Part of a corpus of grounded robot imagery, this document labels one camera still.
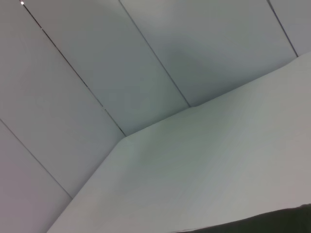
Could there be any dark green shirt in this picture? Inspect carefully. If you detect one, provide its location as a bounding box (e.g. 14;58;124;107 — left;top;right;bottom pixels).
174;203;311;233

